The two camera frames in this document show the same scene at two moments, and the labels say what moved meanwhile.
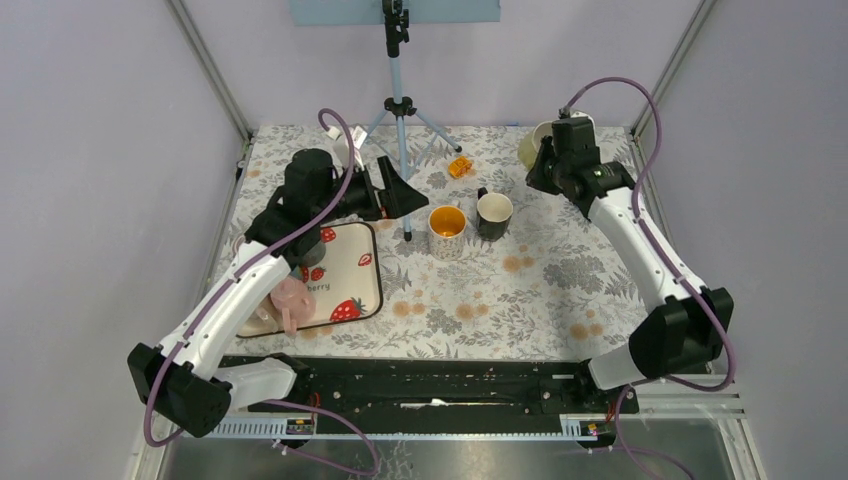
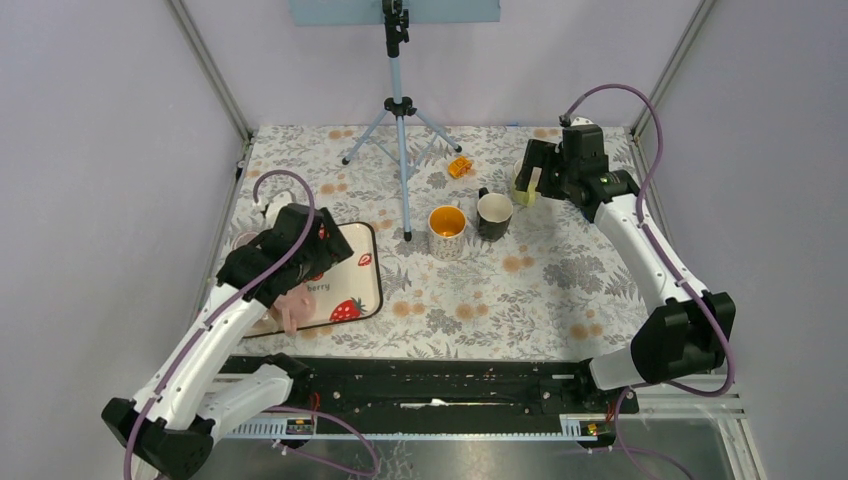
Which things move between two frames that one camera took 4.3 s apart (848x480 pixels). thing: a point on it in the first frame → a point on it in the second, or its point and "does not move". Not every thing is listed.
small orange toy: (459, 167) does not move
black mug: (493, 214) does not move
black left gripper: (391, 198) → (333, 249)
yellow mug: (529, 145) → (528, 197)
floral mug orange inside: (446, 232) does not move
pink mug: (296, 301) does not move
